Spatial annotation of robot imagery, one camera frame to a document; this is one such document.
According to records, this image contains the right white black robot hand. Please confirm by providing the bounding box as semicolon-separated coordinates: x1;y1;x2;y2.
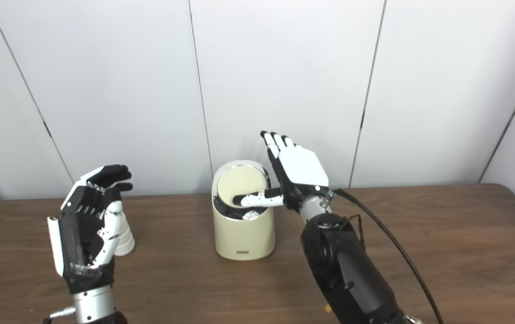
233;131;331;211

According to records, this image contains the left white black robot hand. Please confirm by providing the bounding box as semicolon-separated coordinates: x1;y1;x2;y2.
47;165;134;295

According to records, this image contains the small white plastic bottle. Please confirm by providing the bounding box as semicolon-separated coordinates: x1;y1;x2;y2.
114;211;135;257

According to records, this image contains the cream round bin lid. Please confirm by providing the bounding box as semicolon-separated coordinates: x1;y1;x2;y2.
217;166;268;208

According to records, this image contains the cream-colored bin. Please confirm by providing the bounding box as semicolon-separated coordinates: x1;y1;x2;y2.
211;160;276;261

